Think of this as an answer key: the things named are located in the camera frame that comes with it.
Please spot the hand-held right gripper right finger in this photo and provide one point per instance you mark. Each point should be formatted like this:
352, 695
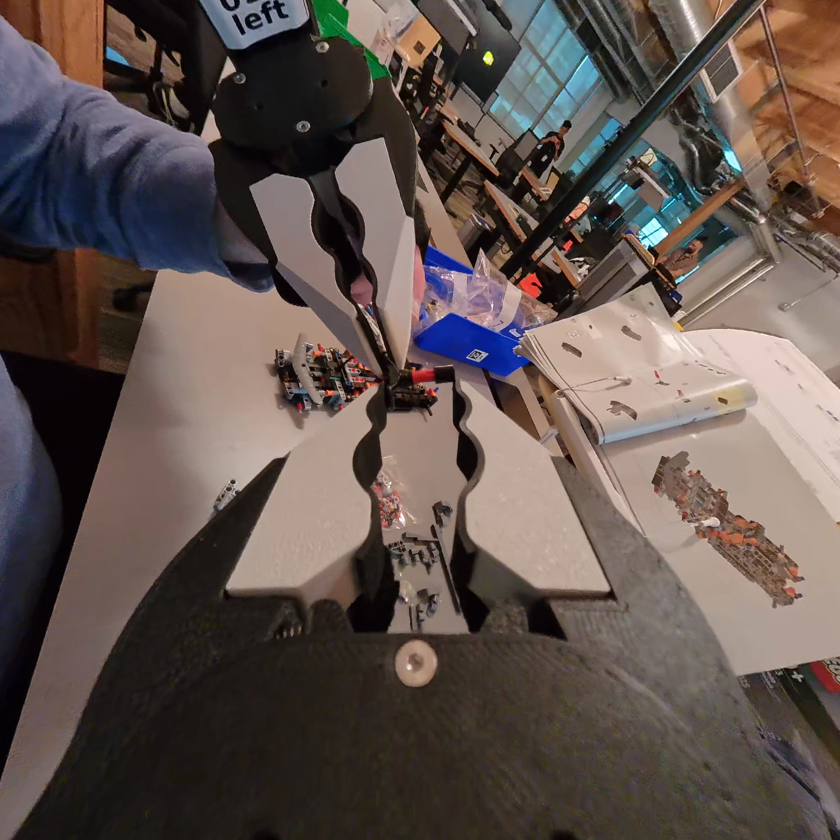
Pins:
538, 525

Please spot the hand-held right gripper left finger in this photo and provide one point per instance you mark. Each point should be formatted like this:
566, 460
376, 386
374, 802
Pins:
302, 525

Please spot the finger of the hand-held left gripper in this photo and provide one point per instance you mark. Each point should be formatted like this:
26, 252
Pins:
289, 223
390, 229

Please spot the red lego pin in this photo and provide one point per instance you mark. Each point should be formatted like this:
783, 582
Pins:
421, 375

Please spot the small black lego bush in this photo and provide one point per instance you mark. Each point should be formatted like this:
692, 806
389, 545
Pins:
446, 374

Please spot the person's left forearm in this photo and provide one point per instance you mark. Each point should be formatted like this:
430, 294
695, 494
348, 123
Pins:
98, 164

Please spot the clear bag of lego pieces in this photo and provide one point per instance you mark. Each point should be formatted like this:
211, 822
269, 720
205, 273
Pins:
390, 499

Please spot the partly built lego model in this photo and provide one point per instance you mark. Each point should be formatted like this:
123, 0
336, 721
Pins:
321, 377

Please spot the person's left hand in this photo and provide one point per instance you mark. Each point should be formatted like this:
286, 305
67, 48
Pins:
418, 282

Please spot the white book stand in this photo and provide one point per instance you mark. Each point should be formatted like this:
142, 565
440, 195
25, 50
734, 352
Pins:
590, 472

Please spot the green plastic bin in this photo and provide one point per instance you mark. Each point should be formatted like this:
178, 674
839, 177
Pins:
377, 65
328, 16

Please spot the cluster of dark grey pieces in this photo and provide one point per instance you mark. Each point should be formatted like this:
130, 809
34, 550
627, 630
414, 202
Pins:
420, 551

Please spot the blue storage bin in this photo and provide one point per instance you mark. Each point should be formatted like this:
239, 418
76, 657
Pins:
459, 341

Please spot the open instruction booklet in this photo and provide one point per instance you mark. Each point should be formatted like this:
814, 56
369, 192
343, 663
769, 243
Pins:
689, 558

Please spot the black television screen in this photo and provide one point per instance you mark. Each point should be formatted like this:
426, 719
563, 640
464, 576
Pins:
485, 72

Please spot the black pole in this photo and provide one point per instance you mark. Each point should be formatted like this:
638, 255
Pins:
630, 131

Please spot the person's blue sweater torso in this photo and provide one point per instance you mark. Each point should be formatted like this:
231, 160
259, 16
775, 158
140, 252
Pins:
26, 525

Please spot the dark printed cardboard box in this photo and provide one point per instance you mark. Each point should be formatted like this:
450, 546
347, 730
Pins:
787, 689

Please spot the silver ventilation duct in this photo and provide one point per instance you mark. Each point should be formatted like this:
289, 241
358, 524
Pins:
695, 39

